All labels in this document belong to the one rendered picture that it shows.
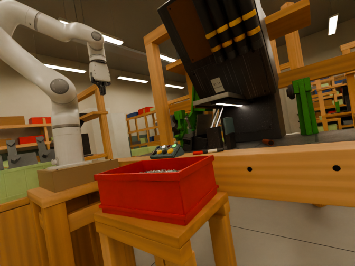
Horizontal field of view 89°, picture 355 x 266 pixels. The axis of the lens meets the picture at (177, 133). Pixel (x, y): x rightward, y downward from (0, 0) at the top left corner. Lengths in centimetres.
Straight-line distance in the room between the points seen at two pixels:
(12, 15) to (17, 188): 87
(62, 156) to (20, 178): 42
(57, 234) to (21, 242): 49
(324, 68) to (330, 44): 992
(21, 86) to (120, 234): 762
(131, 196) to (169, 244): 16
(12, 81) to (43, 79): 700
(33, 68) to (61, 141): 34
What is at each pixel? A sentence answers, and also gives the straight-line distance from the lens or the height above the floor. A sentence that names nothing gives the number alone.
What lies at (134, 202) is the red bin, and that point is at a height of 84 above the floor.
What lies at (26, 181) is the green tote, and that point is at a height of 87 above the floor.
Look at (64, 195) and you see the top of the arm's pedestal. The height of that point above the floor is 83.
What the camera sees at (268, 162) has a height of 87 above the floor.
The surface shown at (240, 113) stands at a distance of 105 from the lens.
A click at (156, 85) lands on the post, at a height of 147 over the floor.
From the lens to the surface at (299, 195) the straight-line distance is 65.
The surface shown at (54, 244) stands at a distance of 92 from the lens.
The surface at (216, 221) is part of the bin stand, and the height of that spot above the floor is 73.
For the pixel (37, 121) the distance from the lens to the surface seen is 724.
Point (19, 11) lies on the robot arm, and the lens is 122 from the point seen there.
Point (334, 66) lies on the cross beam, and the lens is 132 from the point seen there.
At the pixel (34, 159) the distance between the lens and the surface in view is 165.
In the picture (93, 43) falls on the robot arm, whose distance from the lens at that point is 108.
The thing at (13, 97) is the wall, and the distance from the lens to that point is 786.
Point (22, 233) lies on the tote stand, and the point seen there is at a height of 61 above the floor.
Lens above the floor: 100
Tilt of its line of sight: level
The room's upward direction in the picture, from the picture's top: 9 degrees counter-clockwise
